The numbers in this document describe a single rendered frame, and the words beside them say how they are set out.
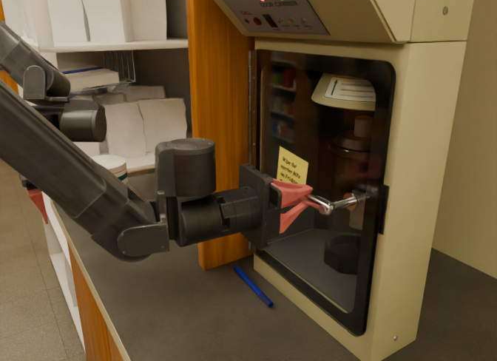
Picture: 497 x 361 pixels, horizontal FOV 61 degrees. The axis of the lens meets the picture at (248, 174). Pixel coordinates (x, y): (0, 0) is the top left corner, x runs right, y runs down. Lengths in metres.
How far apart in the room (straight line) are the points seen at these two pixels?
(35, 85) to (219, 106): 0.31
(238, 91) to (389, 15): 0.39
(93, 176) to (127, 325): 0.39
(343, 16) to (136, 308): 0.60
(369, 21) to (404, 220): 0.27
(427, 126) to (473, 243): 0.51
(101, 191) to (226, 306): 0.41
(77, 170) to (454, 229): 0.83
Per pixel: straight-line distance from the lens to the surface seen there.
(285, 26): 0.62
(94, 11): 1.68
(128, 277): 0.92
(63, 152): 0.47
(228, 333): 0.75
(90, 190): 0.47
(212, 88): 0.79
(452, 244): 1.08
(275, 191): 0.53
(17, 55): 0.81
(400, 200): 0.59
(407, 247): 0.64
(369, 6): 0.48
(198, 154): 0.47
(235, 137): 0.83
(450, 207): 1.05
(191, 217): 0.49
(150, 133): 1.77
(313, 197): 0.58
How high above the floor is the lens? 1.43
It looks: 20 degrees down
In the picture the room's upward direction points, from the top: straight up
